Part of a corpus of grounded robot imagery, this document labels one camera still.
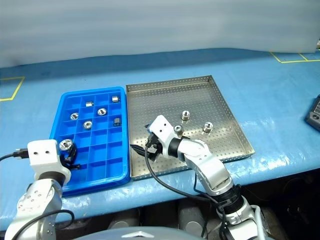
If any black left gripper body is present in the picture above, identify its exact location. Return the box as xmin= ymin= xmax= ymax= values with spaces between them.
xmin=59 ymin=153 xmax=73 ymax=171

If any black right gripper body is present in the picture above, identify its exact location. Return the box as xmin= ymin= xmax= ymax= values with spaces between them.
xmin=145 ymin=133 xmax=164 ymax=157

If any blue compartment plastic tray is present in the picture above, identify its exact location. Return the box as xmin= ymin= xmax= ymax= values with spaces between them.
xmin=49 ymin=86 xmax=131 ymax=198

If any perforated steel tray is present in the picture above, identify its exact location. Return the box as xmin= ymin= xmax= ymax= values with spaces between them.
xmin=125 ymin=74 xmax=256 ymax=181

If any grey rounded shape under table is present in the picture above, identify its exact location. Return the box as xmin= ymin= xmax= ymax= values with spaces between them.
xmin=107 ymin=209 xmax=141 ymax=228
xmin=178 ymin=199 xmax=208 ymax=233

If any grey robot torso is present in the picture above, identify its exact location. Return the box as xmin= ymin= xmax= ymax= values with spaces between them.
xmin=84 ymin=226 xmax=198 ymax=240

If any dark grey electronic device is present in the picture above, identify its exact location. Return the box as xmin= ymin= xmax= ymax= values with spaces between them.
xmin=304 ymin=94 xmax=320 ymax=132

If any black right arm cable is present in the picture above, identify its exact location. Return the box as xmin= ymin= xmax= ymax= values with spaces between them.
xmin=143 ymin=124 xmax=231 ymax=240

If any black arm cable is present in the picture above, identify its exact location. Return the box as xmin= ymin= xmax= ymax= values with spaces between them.
xmin=0 ymin=147 xmax=76 ymax=240
xmin=143 ymin=124 xmax=231 ymax=240

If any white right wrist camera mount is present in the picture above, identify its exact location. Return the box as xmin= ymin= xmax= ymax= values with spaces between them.
xmin=149 ymin=115 xmax=181 ymax=157

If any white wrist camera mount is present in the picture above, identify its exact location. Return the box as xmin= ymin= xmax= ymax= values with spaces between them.
xmin=149 ymin=115 xmax=181 ymax=157
xmin=26 ymin=139 xmax=62 ymax=173

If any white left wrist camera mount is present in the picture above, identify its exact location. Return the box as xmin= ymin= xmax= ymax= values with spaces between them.
xmin=26 ymin=139 xmax=62 ymax=173

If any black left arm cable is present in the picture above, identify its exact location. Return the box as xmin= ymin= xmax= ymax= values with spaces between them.
xmin=0 ymin=147 xmax=76 ymax=240

